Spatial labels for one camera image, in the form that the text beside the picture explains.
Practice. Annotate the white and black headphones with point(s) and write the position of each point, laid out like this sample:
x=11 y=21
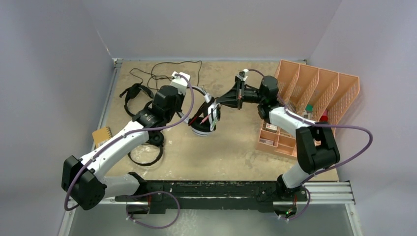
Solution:
x=205 y=119

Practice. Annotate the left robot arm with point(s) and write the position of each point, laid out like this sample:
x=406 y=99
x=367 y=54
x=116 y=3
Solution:
x=84 y=179

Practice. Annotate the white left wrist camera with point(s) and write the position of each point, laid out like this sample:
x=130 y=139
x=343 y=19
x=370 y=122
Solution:
x=179 y=81

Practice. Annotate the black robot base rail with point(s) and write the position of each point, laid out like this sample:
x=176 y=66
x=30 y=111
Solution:
x=259 y=195

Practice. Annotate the peach plastic file organizer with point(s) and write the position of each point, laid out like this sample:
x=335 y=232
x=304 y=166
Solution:
x=301 y=85

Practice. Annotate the black over-ear headphones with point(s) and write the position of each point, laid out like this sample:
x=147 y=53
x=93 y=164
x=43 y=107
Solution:
x=150 y=146

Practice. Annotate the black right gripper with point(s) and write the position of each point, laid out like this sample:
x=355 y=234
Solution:
x=235 y=97

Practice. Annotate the white box in front tray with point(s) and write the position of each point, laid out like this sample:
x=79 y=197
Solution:
x=266 y=141

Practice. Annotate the large white staples box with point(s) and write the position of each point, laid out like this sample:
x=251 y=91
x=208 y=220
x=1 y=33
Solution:
x=271 y=128

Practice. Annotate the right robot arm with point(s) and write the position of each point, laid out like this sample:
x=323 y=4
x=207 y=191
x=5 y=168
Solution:
x=315 y=142

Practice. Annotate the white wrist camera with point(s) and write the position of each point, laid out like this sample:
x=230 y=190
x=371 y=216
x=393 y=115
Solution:
x=242 y=75
x=179 y=81

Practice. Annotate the green cap object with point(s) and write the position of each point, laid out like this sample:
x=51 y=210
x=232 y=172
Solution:
x=309 y=108

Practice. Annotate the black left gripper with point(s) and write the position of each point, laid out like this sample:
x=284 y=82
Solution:
x=180 y=97

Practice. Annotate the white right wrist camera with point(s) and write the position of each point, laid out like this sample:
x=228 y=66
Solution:
x=242 y=75

